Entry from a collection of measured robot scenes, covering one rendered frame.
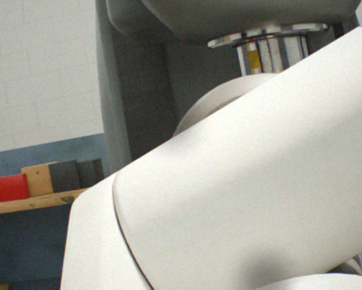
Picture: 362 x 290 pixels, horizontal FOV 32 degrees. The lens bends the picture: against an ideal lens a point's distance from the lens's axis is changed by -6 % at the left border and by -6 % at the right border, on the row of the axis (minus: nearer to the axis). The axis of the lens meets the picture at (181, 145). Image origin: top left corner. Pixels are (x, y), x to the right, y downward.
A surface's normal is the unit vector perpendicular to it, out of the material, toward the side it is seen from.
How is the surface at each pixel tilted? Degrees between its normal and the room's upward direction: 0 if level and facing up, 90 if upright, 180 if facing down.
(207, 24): 149
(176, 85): 90
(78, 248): 34
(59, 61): 90
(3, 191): 90
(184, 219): 74
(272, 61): 90
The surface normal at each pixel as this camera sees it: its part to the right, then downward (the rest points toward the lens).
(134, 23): 0.10, 0.74
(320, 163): -0.26, -0.02
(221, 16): -0.11, 0.92
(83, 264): -0.55, -0.73
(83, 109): -0.04, 0.06
